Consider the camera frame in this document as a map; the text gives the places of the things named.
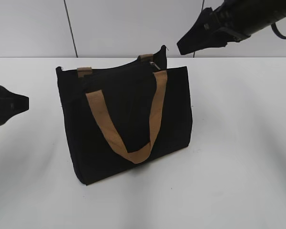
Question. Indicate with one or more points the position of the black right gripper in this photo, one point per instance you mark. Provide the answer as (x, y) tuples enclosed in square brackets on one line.
[(199, 38)]

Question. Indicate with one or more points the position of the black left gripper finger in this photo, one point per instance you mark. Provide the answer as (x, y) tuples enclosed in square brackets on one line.
[(11, 104)]

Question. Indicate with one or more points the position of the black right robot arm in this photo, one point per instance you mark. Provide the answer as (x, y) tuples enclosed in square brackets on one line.
[(255, 15)]

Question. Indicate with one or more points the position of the black tote bag tan handles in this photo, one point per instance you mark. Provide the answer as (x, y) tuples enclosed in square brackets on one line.
[(119, 118)]

